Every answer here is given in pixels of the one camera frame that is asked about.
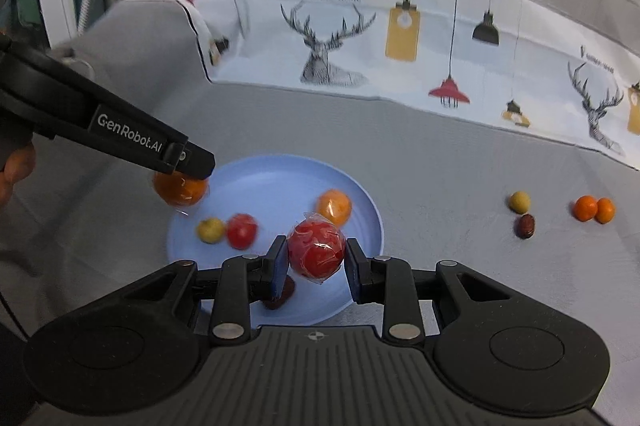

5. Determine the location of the small red fruit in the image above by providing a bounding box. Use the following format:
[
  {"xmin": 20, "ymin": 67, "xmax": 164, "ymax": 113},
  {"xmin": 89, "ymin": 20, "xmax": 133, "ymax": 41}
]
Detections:
[{"xmin": 226, "ymin": 213, "xmax": 260, "ymax": 250}]

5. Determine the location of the grey deer-print bed cover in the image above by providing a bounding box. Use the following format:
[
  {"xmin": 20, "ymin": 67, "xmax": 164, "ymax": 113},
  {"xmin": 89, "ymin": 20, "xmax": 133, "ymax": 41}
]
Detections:
[{"xmin": 0, "ymin": 0, "xmax": 640, "ymax": 426}]

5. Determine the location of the small orange kumquat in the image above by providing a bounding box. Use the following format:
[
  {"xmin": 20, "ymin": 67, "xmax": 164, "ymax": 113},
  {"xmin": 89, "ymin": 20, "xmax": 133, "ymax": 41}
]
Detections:
[
  {"xmin": 572, "ymin": 195, "xmax": 599, "ymax": 223},
  {"xmin": 595, "ymin": 197, "xmax": 617, "ymax": 224}
]

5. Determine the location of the plastic-wrapped orange mandarin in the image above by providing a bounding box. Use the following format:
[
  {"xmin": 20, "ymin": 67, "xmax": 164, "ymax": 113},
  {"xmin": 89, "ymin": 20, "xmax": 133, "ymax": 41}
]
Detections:
[
  {"xmin": 314, "ymin": 188, "xmax": 353, "ymax": 227},
  {"xmin": 152, "ymin": 171, "xmax": 211, "ymax": 209}
]

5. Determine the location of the dark red jujube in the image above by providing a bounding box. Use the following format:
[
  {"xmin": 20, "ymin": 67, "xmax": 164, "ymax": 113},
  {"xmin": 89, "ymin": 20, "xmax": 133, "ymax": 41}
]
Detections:
[
  {"xmin": 516, "ymin": 213, "xmax": 537, "ymax": 239},
  {"xmin": 260, "ymin": 278, "xmax": 297, "ymax": 311}
]

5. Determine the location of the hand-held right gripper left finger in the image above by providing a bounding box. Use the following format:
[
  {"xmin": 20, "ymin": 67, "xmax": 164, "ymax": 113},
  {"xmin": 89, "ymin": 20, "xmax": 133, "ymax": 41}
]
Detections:
[{"xmin": 97, "ymin": 235, "xmax": 291, "ymax": 348}]

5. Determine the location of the person's left hand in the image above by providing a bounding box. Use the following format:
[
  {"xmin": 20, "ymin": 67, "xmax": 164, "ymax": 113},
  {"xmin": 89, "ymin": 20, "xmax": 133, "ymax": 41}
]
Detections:
[{"xmin": 0, "ymin": 143, "xmax": 37, "ymax": 209}]

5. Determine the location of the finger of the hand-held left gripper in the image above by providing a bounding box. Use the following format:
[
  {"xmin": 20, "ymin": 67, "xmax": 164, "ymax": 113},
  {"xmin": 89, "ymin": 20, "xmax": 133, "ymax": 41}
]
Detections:
[{"xmin": 160, "ymin": 138, "xmax": 217, "ymax": 181}]

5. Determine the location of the plastic-wrapped red fruit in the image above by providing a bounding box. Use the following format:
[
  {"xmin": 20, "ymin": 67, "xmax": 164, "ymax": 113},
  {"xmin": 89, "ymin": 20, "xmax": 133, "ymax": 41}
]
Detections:
[{"xmin": 286, "ymin": 212, "xmax": 348, "ymax": 284}]

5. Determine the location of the blue round plate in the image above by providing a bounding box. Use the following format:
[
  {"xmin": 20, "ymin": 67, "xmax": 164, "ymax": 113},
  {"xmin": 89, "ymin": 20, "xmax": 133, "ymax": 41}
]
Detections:
[{"xmin": 166, "ymin": 156, "xmax": 386, "ymax": 327}]

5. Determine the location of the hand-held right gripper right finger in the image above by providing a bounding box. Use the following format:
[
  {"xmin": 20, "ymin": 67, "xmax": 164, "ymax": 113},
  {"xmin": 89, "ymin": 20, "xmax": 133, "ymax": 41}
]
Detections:
[{"xmin": 345, "ymin": 237, "xmax": 535, "ymax": 343}]

